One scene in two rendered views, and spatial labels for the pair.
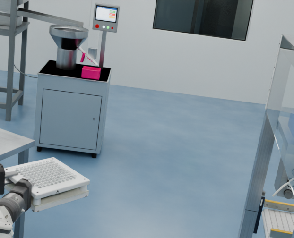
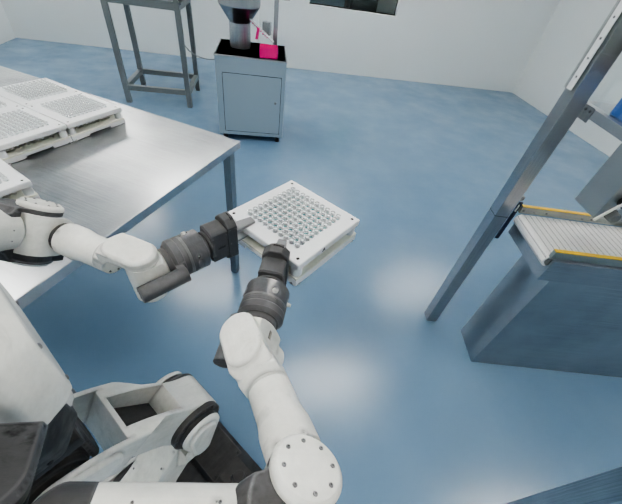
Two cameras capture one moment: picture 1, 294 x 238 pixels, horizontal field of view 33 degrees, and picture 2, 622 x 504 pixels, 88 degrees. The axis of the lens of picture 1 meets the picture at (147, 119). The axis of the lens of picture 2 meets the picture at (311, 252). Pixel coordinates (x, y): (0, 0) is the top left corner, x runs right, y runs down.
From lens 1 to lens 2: 1.22 m
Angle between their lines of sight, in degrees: 26
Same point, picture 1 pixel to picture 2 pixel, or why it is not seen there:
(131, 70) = (291, 50)
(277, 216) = (539, 225)
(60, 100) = (241, 85)
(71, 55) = (245, 31)
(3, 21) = not seen: outside the picture
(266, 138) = (556, 132)
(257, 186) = (518, 191)
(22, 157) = (228, 162)
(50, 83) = (228, 65)
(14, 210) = (279, 316)
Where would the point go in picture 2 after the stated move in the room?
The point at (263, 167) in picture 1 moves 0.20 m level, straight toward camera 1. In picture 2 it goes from (535, 169) to (552, 197)
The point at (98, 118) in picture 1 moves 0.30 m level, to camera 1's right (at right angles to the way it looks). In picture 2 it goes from (279, 102) to (310, 106)
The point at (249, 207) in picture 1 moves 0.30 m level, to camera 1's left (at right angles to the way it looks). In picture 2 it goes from (500, 213) to (433, 207)
